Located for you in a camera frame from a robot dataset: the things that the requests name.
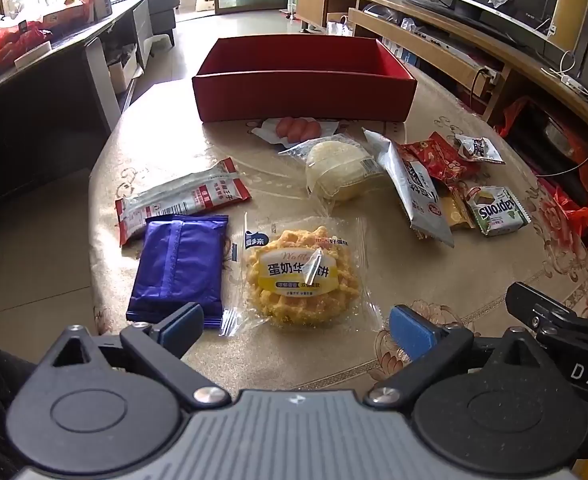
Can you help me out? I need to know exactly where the dark low cabinet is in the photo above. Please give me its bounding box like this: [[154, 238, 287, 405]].
[[0, 0, 180, 253]]

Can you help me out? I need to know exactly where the waffle in clear packet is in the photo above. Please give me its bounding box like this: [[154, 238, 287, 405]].
[[219, 212, 384, 338]]

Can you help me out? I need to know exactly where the grey sofa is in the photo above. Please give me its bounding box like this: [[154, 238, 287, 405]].
[[144, 0, 181, 48]]

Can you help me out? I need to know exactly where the orange plastic bag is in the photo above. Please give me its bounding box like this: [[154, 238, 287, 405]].
[[494, 95, 588, 233]]

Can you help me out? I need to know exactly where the white power strip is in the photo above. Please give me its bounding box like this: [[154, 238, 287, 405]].
[[544, 50, 588, 93]]

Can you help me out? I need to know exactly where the orange carton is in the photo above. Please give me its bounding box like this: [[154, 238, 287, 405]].
[[41, 0, 95, 32]]

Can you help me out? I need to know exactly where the red cardboard box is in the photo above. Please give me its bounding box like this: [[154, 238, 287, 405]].
[[192, 36, 418, 124]]

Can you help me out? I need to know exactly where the yellow snack packet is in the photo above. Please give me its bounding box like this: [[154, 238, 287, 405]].
[[436, 185, 477, 231]]

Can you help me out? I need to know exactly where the red plastic bag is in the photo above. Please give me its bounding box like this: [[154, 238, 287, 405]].
[[0, 20, 55, 57]]

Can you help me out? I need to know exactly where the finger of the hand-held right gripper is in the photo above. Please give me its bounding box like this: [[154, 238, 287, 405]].
[[505, 282, 588, 337]]

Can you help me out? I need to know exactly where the round bread in clear packet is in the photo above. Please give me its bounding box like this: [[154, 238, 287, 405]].
[[279, 132, 392, 211]]

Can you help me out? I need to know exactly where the red white spicy strip packet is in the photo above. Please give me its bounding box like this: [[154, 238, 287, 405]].
[[115, 157, 252, 247]]

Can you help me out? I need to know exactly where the blue white box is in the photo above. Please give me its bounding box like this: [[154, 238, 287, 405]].
[[381, 35, 418, 68]]

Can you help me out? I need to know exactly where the blue snack packet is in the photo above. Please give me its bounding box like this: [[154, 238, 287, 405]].
[[125, 214, 230, 336]]

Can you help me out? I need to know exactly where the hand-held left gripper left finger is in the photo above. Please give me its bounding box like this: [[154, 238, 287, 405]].
[[34, 302, 235, 409]]

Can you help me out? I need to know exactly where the wafer biscuit packet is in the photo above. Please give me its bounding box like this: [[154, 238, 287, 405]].
[[464, 186, 531, 237]]

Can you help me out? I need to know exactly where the white sausage packet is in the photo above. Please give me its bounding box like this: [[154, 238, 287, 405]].
[[250, 116, 342, 150]]

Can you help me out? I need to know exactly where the white audio player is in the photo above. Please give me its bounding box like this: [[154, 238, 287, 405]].
[[414, 25, 506, 77]]

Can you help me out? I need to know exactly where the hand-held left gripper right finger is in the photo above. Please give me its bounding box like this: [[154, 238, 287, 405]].
[[365, 304, 562, 409]]

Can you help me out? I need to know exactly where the silver packet with red label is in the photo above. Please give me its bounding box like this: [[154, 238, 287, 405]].
[[363, 128, 456, 248]]

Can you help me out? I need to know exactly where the small silver snack packet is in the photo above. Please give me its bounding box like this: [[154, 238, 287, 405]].
[[453, 135, 506, 166]]

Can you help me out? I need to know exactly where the wooden television cabinet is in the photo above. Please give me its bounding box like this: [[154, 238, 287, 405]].
[[294, 0, 588, 128]]

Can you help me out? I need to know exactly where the white paper bag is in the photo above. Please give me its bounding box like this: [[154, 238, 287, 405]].
[[326, 12, 355, 37]]

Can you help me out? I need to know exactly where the open cardboard box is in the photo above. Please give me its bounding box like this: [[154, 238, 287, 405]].
[[106, 45, 141, 94]]

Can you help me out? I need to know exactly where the red gummy packet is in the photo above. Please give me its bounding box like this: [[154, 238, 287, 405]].
[[398, 131, 470, 187]]

